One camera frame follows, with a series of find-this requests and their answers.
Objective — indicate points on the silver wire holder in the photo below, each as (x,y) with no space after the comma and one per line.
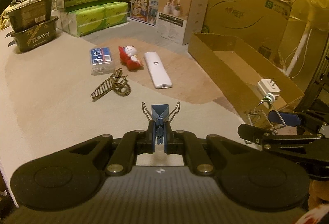
(258,117)

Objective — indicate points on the white humidifier product box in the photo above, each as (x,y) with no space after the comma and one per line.
(177,20)

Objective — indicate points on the red Doraemon toy figure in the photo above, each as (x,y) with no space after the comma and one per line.
(128,57)

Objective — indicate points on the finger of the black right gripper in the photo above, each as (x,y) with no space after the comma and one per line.
(309,120)
(262,138)

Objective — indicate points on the blue binder clip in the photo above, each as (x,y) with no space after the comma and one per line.
(160,118)

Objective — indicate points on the black food bowl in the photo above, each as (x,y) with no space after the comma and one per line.
(35,36)
(29,15)

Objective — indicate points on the green white small bottle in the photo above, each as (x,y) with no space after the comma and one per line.
(269,98)

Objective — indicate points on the lower black food bowl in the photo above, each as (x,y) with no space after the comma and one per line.
(35,36)

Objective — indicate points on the green tissue pack right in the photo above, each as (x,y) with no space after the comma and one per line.
(116,13)

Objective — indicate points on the green tissue pack left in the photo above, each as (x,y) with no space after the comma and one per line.
(83,21)

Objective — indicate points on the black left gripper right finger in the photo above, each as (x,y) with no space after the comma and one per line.
(191,148)

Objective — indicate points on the striped hair claw clip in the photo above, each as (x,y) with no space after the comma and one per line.
(117,83)

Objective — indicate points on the upper black food bowl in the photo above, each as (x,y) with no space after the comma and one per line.
(29,15)

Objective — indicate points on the white power adapter plug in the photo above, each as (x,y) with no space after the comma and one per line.
(268,86)

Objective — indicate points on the shallow open cardboard tray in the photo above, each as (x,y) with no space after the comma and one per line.
(236,68)

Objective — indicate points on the white remote control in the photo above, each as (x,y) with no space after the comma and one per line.
(157,71)

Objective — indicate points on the green tissue pack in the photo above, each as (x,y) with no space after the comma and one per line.
(116,13)
(83,21)

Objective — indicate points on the white stand pole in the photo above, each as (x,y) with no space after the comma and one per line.
(302,43)

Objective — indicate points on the clear box blue label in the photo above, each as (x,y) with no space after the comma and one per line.
(101,61)

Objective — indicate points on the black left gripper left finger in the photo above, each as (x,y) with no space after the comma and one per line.
(125,150)

